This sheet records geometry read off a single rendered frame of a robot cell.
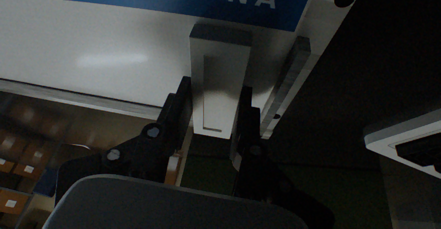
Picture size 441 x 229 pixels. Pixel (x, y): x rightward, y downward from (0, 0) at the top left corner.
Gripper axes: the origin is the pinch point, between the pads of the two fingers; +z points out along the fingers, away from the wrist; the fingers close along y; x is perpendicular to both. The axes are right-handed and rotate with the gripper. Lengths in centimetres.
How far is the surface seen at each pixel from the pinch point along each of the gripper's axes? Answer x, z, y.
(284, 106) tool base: -1.0, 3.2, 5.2
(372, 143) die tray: -6.0, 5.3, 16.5
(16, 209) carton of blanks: -311, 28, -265
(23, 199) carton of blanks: -310, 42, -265
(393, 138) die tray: -4.3, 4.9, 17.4
